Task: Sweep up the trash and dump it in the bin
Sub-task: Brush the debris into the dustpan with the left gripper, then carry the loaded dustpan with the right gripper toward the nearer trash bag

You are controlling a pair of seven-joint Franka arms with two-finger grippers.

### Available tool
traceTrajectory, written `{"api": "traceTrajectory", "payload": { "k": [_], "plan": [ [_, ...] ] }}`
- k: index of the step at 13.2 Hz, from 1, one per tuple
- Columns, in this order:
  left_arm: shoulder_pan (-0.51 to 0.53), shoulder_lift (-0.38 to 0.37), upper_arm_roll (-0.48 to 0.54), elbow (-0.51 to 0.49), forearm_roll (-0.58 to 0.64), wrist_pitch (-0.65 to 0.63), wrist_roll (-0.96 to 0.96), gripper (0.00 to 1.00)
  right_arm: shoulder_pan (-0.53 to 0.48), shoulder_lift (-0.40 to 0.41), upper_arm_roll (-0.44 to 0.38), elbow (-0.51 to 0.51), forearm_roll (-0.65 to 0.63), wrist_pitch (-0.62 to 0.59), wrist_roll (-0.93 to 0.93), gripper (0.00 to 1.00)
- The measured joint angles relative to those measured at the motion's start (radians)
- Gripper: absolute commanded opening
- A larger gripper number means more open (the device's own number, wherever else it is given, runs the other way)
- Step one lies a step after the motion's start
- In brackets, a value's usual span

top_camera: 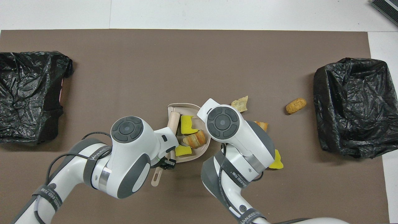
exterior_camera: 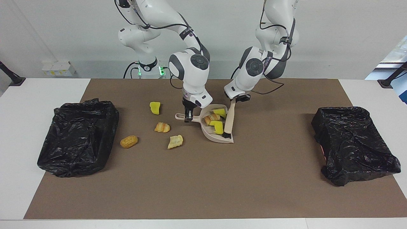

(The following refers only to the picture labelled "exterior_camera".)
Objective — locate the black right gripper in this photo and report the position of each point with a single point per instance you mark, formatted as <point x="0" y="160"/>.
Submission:
<point x="188" y="106"/>

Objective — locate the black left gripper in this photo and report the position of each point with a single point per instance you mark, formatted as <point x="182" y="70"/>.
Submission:
<point x="243" y="98"/>

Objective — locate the orange striped croissant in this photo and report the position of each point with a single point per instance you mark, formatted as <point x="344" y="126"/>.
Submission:
<point x="211" y="119"/>
<point x="162" y="127"/>

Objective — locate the beige brush with black bristles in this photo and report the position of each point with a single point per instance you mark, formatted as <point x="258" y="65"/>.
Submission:
<point x="229" y="117"/>

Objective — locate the beige plastic dustpan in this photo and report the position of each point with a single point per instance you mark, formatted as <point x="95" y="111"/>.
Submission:
<point x="207" y="132"/>

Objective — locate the yellow sponge with green layer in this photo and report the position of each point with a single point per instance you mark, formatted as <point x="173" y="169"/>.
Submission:
<point x="219" y="112"/>

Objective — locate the pale torn bread chunk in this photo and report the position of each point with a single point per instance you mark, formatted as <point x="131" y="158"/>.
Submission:
<point x="175" y="142"/>

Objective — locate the yellow sponge block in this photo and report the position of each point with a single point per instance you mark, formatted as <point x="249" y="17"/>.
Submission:
<point x="218" y="128"/>

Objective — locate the waisted yellow sponge piece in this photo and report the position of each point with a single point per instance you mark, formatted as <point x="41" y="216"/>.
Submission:
<point x="155" y="108"/>

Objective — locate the brown bread roll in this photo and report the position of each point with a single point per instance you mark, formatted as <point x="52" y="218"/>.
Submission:
<point x="128" y="142"/>

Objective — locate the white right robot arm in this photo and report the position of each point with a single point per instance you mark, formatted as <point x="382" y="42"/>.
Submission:
<point x="190" y="73"/>

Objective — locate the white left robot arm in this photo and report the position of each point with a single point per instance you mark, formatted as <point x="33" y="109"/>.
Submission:
<point x="251" y="73"/>

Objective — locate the black bag lined bin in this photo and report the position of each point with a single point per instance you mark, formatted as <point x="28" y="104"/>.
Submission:
<point x="76" y="143"/>
<point x="349" y="143"/>

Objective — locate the brown paper table mat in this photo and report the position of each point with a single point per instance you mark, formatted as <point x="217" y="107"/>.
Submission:
<point x="203" y="190"/>

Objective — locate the white power socket box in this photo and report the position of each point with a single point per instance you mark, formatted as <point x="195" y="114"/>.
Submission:
<point x="58" y="68"/>

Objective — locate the black stand pole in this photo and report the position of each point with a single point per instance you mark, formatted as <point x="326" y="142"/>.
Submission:
<point x="386" y="83"/>
<point x="14" y="79"/>

